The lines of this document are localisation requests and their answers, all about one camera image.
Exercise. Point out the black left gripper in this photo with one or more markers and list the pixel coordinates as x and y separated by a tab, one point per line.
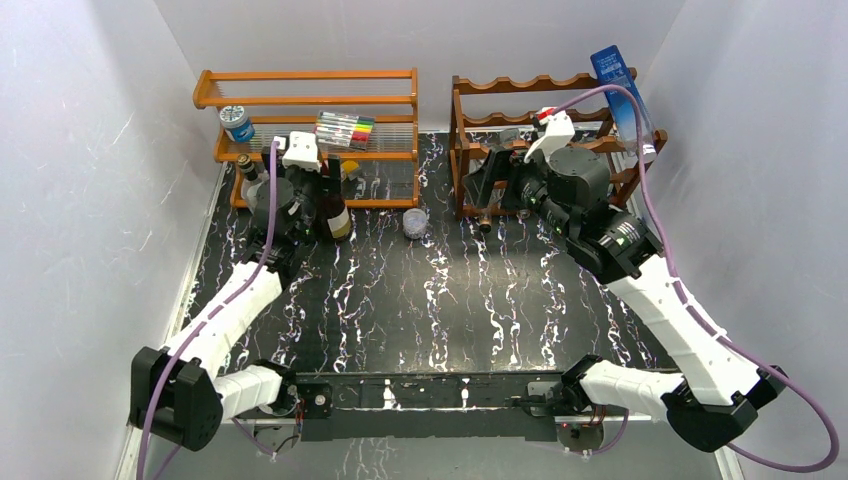
316	177

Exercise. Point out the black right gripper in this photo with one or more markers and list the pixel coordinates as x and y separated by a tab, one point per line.
478	184

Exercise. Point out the dark red bottle gold cap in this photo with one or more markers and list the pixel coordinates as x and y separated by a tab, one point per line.
336	213

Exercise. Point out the clear square liquor bottle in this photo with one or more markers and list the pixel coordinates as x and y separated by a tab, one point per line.
254	174

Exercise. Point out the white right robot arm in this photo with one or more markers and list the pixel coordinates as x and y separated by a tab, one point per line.
714	395

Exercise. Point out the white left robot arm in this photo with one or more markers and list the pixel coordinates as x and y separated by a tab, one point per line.
177	390

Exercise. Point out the clear bottle copper cap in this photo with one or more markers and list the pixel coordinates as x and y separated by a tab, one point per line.
485	212

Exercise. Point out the brown wooden wine rack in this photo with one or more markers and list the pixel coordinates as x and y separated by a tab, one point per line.
624	180

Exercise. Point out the yellow grey eraser block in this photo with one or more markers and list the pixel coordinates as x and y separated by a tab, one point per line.
351	170

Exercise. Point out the pack of coloured markers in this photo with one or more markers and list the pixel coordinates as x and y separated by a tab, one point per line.
343	130

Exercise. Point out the clear jar of paper clips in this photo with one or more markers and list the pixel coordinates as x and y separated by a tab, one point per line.
415	223

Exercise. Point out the blue lidded round jar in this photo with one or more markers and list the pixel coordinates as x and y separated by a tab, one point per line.
236	123

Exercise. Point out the orange wooden shelf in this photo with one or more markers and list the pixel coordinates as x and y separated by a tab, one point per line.
280	102

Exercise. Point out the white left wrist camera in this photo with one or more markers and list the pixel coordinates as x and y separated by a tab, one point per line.
298	149

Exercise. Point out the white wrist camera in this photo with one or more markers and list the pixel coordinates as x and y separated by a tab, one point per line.
554	129
298	149

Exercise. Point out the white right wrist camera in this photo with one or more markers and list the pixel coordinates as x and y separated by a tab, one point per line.
554	129

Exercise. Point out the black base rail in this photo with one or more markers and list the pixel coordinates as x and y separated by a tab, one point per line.
500	404

